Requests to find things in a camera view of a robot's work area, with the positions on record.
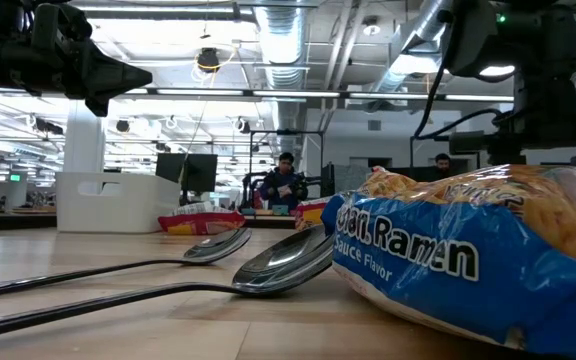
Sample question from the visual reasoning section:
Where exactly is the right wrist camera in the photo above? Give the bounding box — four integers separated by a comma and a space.
440, 0, 499, 79

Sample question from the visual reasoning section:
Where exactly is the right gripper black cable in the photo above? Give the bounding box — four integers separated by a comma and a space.
411, 19, 507, 141

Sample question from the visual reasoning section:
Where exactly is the red ramen packet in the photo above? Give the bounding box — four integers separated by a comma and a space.
293, 197, 332, 231
156, 201, 247, 236

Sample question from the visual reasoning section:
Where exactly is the dark-handled metal spoon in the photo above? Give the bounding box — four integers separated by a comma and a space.
0, 227, 253, 301
0, 224, 334, 342

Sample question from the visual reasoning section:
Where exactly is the blue ramen packet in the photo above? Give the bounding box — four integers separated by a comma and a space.
320, 163, 576, 359

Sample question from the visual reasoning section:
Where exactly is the black ceiling dome camera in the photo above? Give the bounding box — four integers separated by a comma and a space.
196, 47, 221, 75

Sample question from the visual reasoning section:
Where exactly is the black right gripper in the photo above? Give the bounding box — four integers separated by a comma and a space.
450, 74, 576, 169

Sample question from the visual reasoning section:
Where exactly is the black computer monitor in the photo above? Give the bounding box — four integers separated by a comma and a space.
185, 153, 219, 194
155, 152, 189, 184

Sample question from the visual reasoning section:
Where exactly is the yellow hanging cord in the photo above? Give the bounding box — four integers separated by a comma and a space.
425, 73, 433, 125

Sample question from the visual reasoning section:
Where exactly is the long ceiling light bar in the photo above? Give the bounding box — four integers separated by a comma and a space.
0, 84, 517, 105

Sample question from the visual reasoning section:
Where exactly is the white plastic bin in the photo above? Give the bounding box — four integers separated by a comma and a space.
55, 172, 182, 235

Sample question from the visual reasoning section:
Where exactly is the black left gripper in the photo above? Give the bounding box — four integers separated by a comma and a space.
0, 0, 153, 118

